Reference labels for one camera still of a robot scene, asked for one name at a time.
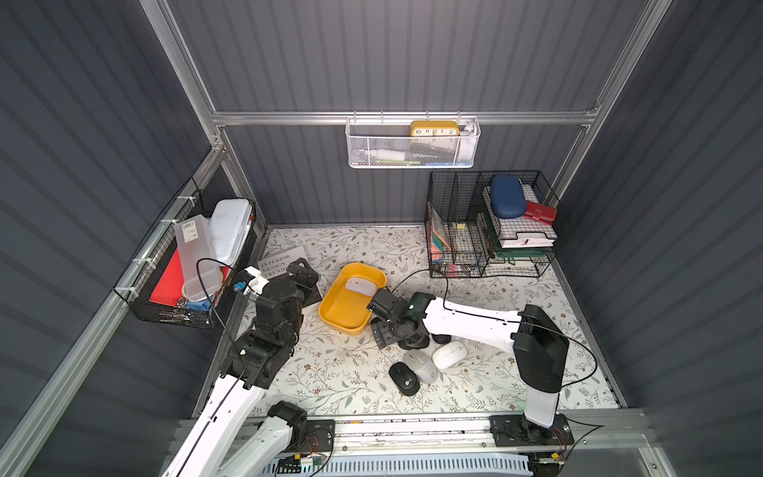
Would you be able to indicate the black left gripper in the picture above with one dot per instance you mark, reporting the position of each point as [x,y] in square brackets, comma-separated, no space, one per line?
[296,281]

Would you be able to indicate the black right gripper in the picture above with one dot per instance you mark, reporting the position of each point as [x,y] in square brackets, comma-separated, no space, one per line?
[386,330]

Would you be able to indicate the light grey mouse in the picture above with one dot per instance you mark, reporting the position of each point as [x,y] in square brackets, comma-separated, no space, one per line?
[361,286]

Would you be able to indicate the grey ergonomic mouse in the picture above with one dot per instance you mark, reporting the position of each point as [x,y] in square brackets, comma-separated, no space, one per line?
[422,365]

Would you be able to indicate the black mouse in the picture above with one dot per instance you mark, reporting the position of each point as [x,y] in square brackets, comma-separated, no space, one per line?
[404,379]

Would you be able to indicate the white mouse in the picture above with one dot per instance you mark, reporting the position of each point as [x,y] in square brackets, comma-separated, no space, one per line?
[449,355]

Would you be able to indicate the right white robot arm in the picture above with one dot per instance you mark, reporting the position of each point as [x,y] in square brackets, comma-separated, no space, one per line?
[533,340]

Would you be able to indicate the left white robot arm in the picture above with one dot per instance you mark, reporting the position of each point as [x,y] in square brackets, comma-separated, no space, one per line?
[252,364]

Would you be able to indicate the yellow plastic storage box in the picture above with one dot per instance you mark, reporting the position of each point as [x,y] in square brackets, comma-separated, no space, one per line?
[346,311]

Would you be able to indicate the white plastic case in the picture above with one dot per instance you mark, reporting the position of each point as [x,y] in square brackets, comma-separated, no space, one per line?
[229,225]

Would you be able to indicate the translucent plastic container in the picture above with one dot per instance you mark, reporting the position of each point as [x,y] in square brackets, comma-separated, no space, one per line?
[194,244]

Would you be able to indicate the red folder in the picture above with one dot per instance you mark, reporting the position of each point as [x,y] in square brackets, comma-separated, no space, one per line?
[171,290]

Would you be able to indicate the checkered notebook stack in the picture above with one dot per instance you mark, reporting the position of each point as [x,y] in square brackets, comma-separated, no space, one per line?
[520,232]

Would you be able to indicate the blue glasses case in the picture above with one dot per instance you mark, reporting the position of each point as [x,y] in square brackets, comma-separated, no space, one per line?
[507,197]

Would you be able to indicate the red wallet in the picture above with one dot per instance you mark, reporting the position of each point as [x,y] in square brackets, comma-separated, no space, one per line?
[540,213]

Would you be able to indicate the yellow digital clock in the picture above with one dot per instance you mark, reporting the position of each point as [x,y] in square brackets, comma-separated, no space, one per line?
[435,128]

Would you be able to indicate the black wire side basket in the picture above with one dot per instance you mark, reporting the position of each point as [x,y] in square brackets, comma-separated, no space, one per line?
[135,291]

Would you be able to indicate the black wire desk organizer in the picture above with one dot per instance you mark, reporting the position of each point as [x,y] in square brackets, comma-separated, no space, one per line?
[457,197]

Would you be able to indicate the white wire wall basket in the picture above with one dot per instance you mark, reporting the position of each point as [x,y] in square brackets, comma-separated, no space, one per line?
[378,142]

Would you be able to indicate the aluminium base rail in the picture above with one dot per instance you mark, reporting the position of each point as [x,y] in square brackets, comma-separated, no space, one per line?
[472,432]

